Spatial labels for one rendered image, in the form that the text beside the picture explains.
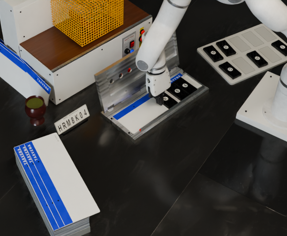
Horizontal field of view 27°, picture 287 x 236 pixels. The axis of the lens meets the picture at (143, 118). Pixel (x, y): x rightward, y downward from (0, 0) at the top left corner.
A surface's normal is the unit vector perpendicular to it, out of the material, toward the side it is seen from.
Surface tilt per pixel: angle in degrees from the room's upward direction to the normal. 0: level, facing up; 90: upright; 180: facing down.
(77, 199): 0
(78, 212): 0
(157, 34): 40
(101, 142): 0
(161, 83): 78
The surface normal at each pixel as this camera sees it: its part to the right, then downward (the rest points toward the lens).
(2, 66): -0.61, 0.15
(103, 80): 0.68, 0.36
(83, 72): 0.69, 0.55
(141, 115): 0.04, -0.68
